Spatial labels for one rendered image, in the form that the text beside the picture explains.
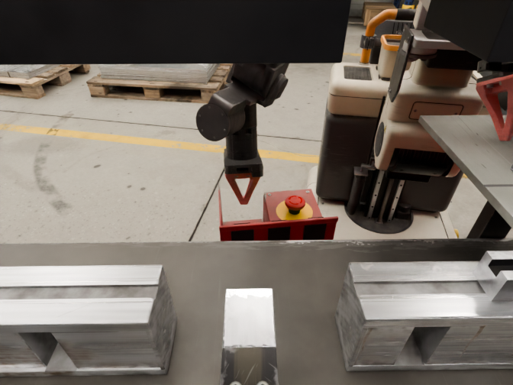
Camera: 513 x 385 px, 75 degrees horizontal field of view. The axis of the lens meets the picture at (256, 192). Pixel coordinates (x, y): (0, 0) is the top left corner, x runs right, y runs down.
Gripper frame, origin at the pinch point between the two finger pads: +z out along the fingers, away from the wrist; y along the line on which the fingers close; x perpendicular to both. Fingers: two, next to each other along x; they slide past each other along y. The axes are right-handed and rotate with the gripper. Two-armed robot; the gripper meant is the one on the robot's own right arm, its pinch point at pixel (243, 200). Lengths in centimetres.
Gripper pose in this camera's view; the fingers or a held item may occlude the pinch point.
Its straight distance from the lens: 65.0
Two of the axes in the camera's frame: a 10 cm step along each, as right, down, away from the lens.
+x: 9.9, -0.6, 0.9
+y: 1.0, 4.1, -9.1
